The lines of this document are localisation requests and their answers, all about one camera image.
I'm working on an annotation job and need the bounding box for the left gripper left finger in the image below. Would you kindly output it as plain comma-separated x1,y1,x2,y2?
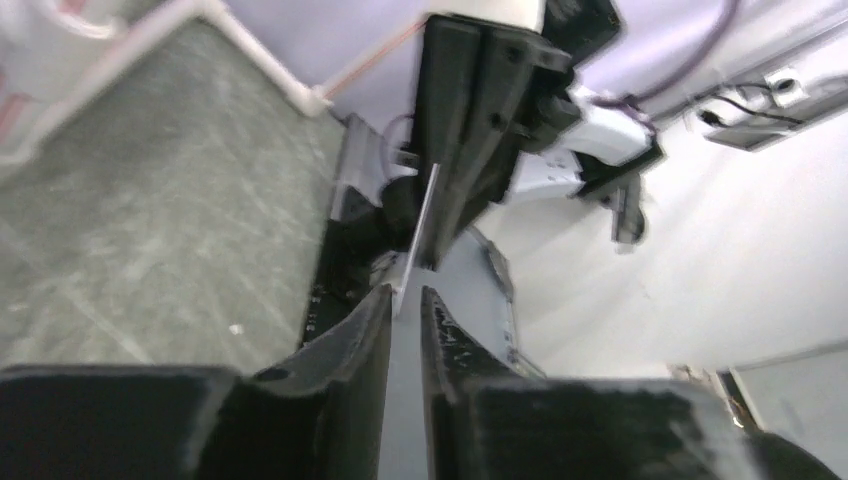
1,286,392,479

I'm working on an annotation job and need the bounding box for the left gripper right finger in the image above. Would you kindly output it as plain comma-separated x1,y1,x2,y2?
421,287,762,479

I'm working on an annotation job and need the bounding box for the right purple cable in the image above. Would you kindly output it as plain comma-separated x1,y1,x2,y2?
596,0,743,111

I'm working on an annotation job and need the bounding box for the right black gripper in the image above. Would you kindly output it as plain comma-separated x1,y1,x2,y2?
410,1,622,267

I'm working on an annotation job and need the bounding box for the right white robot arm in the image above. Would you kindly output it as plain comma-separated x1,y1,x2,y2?
409,1,659,269

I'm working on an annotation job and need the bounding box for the white PVC pipe frame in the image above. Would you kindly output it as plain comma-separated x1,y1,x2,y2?
1,1,331,174

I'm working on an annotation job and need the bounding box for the black VIP credit card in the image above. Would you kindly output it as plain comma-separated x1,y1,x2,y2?
392,164,440,320

